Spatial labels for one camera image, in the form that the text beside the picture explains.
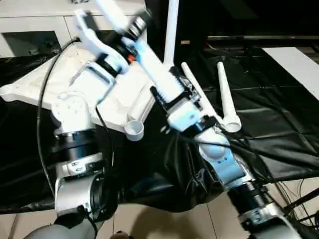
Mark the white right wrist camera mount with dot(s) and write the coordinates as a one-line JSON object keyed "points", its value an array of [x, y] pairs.
{"points": [[192, 118]]}

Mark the white plastic table leg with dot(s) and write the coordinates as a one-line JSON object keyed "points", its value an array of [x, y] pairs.
{"points": [[192, 84], [171, 35], [227, 99], [144, 55]]}

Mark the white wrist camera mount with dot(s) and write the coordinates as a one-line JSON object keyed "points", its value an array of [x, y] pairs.
{"points": [[192, 118], [97, 42]]}

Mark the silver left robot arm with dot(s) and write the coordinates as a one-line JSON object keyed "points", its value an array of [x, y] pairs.
{"points": [[75, 119]]}

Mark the white cabinet with glass doors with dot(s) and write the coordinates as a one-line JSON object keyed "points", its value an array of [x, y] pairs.
{"points": [[35, 25]]}

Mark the white plastic table top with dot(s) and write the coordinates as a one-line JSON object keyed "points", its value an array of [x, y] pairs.
{"points": [[124, 94]]}

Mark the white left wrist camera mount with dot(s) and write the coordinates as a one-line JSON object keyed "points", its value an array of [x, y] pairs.
{"points": [[97, 42]]}

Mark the white board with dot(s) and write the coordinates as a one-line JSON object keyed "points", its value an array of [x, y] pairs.
{"points": [[299, 67]]}

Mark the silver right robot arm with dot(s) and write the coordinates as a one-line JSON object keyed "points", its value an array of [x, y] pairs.
{"points": [[234, 169]]}

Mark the black plastic mat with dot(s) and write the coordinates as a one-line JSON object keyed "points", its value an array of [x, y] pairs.
{"points": [[279, 144]]}

